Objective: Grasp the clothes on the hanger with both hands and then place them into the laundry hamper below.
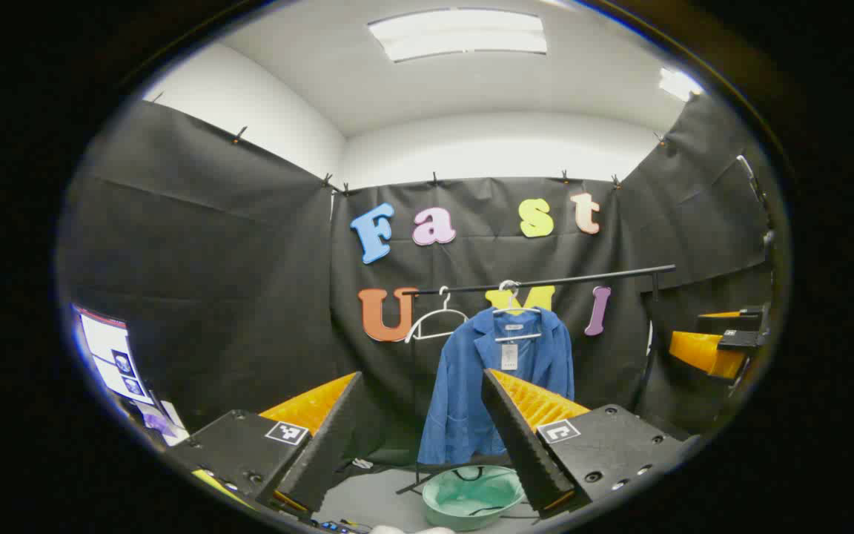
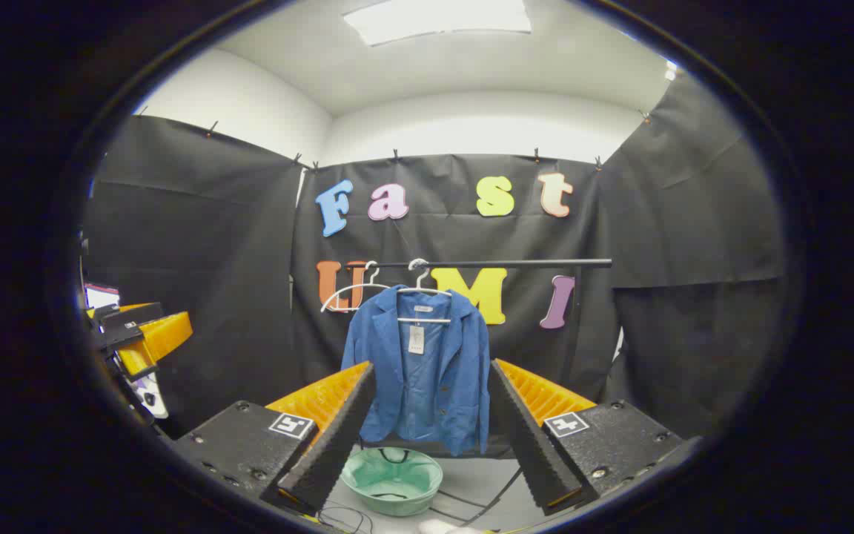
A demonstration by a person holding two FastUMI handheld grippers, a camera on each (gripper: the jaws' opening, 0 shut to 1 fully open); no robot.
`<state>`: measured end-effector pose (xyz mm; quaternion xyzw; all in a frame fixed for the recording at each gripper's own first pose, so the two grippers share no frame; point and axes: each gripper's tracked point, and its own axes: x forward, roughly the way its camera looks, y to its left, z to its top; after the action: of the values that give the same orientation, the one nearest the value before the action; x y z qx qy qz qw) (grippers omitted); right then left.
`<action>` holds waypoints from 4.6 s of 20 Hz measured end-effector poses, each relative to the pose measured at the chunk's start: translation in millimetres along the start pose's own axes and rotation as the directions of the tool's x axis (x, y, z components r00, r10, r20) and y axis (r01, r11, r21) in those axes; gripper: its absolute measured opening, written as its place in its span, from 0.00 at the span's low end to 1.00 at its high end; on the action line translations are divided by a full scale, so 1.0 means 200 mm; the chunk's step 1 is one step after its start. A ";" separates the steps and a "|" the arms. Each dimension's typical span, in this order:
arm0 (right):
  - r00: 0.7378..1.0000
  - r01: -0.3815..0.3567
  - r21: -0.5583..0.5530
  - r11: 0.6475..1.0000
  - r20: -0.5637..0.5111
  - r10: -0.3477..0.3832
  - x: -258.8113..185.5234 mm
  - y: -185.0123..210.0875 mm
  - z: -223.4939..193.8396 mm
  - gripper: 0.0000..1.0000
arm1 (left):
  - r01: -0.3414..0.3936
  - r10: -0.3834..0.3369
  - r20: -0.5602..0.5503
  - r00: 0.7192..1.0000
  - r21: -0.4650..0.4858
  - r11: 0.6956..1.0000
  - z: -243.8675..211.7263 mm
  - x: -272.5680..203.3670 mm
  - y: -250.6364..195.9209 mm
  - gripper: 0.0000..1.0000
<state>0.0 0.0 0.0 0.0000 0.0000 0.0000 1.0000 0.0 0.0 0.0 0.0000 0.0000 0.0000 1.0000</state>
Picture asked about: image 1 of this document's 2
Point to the small ceiling light panel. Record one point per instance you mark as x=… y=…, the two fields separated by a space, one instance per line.
x=679 y=84

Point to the black clothes rail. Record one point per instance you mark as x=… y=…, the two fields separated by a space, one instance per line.
x=605 y=277

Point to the green laundry hamper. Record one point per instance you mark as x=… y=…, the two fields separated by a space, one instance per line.
x=464 y=497

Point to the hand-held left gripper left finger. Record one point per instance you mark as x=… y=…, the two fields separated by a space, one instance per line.
x=323 y=445

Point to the white paper sheet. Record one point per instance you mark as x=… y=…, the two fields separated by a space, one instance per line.
x=173 y=426

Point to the white rounded object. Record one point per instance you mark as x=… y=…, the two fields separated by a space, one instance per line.
x=412 y=530

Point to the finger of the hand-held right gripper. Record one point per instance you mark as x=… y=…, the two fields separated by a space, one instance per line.
x=742 y=340
x=723 y=323

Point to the large ceiling light panel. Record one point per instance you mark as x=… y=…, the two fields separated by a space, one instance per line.
x=457 y=33

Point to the black backdrop cloth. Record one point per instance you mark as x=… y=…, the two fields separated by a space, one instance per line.
x=249 y=297

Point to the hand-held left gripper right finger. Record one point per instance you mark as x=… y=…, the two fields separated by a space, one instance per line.
x=523 y=445

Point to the computer monitor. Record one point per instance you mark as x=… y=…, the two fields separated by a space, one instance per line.
x=108 y=348

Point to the white plastic hanger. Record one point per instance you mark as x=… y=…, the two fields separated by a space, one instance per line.
x=445 y=305
x=520 y=337

